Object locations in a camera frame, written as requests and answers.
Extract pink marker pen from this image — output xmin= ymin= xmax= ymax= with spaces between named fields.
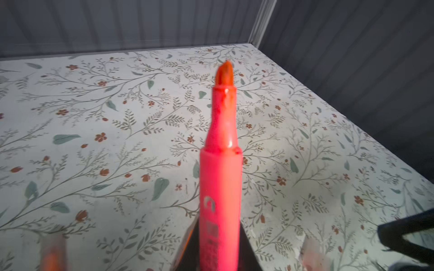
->
xmin=199 ymin=61 xmax=243 ymax=271

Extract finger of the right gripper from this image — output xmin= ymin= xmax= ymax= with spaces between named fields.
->
xmin=377 ymin=208 xmax=434 ymax=266

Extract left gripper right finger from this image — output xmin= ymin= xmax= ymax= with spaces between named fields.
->
xmin=238 ymin=224 xmax=262 ymax=271

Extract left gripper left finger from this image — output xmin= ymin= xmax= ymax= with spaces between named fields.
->
xmin=170 ymin=217 xmax=200 ymax=271

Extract floral patterned table mat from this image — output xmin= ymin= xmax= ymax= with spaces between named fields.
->
xmin=1 ymin=45 xmax=434 ymax=271

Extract translucent pink caps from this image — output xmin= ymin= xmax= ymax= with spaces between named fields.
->
xmin=300 ymin=237 xmax=331 ymax=271

